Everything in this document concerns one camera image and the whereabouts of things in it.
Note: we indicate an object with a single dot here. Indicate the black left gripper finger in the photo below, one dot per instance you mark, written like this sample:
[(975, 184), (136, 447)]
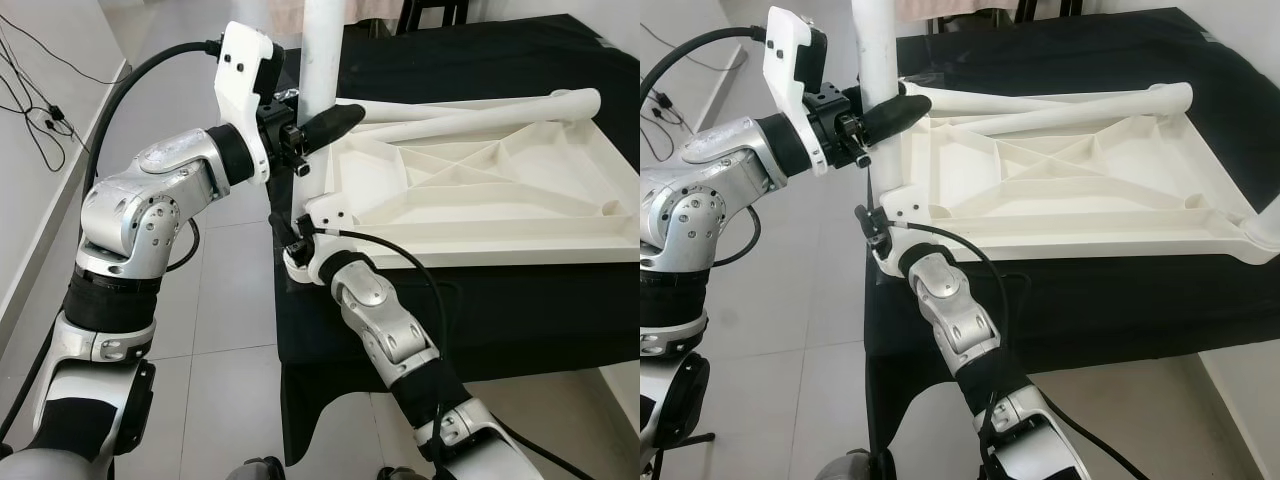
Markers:
[(335, 125), (895, 117)]

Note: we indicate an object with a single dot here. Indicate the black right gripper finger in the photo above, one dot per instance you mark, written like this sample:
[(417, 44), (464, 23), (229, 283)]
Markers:
[(865, 214), (283, 223)]

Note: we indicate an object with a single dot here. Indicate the black round stool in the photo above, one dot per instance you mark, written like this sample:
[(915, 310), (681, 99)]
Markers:
[(432, 15), (1045, 10)]

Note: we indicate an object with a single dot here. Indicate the white plastic table top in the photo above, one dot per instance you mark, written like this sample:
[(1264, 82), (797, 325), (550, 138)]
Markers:
[(1080, 190), (480, 200)]

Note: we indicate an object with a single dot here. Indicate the black tablecloth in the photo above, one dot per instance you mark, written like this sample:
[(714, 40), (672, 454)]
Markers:
[(480, 50), (1080, 45)]

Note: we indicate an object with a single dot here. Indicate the grey left robot foot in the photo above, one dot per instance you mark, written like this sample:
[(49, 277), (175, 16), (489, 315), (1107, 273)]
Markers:
[(257, 470), (855, 467)]

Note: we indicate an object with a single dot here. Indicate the grey robot foot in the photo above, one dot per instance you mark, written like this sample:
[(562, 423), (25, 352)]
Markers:
[(398, 473), (855, 467), (257, 470)]

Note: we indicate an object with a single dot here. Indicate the grey right robot foot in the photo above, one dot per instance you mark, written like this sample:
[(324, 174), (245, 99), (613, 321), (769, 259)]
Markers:
[(398, 473)]

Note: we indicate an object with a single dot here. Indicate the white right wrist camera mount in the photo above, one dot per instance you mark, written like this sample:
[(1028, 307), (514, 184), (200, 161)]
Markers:
[(905, 210), (330, 215)]

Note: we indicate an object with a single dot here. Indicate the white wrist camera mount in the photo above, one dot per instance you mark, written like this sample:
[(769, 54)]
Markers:
[(785, 60), (238, 70), (330, 215), (905, 210)]

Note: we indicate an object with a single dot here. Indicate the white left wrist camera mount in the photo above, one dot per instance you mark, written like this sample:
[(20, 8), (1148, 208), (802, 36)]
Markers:
[(785, 60), (238, 70)]

